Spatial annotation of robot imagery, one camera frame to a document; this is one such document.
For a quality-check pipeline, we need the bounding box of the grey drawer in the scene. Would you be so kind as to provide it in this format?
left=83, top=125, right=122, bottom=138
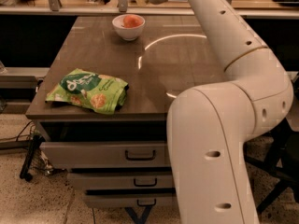
left=83, top=192, right=178, bottom=208
left=67, top=170, right=174, bottom=190
left=40, top=141, right=170, bottom=169

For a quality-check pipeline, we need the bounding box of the bottom grey drawer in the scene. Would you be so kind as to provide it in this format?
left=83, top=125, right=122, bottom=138
left=83, top=192, right=178, bottom=208

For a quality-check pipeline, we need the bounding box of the black wheeled wire cart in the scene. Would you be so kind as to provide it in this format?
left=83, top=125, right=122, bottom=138
left=20, top=134, right=54, bottom=182

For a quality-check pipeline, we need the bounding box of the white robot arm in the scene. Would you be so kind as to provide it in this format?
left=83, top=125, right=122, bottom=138
left=148, top=0, right=293, bottom=224

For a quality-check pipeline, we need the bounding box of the top grey drawer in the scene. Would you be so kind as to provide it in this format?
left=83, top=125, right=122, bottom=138
left=40, top=141, right=170, bottom=169

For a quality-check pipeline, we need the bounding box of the grey drawer cabinet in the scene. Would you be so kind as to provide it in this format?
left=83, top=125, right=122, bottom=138
left=26, top=16, right=224, bottom=208

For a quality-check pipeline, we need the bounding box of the middle grey drawer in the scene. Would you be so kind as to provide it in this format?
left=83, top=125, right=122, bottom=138
left=67, top=170, right=174, bottom=190

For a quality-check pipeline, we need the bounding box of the green chip bag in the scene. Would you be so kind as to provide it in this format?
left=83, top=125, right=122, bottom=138
left=46, top=69, right=129, bottom=115

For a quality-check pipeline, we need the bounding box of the white ceramic bowl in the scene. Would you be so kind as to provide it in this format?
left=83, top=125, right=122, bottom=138
left=112, top=14, right=145, bottom=41

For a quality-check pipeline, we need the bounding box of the red orange apple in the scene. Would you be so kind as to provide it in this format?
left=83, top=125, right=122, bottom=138
left=123, top=15, right=143, bottom=28

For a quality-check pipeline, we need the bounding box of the black office chair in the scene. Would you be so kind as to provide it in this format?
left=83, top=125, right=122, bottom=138
left=244, top=81, right=299, bottom=217

